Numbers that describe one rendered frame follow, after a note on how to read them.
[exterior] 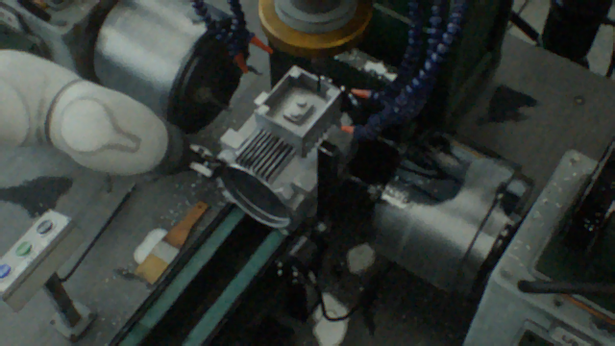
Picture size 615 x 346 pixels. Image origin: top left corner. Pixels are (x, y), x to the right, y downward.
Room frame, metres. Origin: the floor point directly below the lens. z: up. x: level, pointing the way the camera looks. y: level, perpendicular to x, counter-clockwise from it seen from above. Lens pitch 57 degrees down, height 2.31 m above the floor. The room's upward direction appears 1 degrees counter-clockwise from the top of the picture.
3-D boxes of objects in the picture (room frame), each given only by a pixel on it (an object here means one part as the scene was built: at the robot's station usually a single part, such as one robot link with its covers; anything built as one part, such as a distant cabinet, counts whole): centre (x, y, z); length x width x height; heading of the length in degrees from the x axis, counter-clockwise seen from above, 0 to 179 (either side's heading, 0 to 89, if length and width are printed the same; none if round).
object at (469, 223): (0.72, -0.26, 1.04); 0.41 x 0.25 x 0.25; 55
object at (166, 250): (0.81, 0.27, 0.80); 0.21 x 0.05 x 0.01; 147
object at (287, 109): (0.90, 0.02, 1.11); 0.12 x 0.11 x 0.07; 145
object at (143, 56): (1.11, 0.30, 1.04); 0.37 x 0.25 x 0.25; 55
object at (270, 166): (0.86, 0.04, 1.01); 0.20 x 0.19 x 0.19; 145
